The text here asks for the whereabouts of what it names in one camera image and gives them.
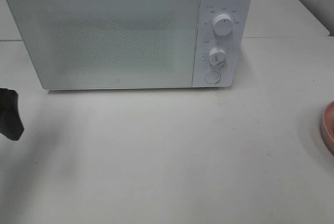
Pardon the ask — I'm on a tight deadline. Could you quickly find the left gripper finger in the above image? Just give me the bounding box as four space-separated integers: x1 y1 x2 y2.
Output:
1 88 24 141

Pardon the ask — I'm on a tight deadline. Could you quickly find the white microwave door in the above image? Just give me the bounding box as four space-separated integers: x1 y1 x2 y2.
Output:
7 0 199 90

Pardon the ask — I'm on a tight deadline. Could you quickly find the round door release button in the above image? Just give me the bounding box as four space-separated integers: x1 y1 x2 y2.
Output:
205 72 221 84

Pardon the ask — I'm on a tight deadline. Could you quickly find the white microwave knob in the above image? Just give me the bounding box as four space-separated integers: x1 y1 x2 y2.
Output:
212 13 234 37
208 48 227 66

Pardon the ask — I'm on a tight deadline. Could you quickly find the pink round plate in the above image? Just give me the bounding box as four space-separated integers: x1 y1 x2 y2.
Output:
320 102 334 155

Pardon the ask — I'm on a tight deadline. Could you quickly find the white microwave oven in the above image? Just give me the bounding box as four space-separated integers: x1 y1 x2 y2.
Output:
3 0 254 91

